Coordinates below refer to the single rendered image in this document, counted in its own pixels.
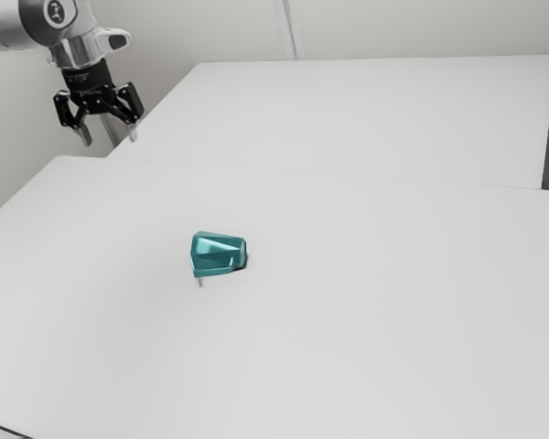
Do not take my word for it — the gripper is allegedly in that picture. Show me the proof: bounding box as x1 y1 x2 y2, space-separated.
51 60 146 147

